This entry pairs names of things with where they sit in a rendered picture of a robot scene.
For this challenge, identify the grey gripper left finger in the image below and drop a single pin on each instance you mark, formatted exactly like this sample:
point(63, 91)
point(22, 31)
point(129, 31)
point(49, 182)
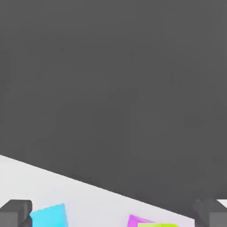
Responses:
point(14, 212)

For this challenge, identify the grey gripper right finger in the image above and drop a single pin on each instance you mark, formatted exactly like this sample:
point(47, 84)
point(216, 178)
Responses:
point(212, 214)

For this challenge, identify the small cyan cube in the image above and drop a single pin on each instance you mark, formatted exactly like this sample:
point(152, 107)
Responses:
point(48, 217)

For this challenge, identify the small yellow-green cube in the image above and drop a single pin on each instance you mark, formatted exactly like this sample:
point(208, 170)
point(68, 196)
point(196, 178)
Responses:
point(156, 225)

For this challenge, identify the small magenta cube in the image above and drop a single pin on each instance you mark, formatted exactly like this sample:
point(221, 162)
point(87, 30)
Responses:
point(133, 220)

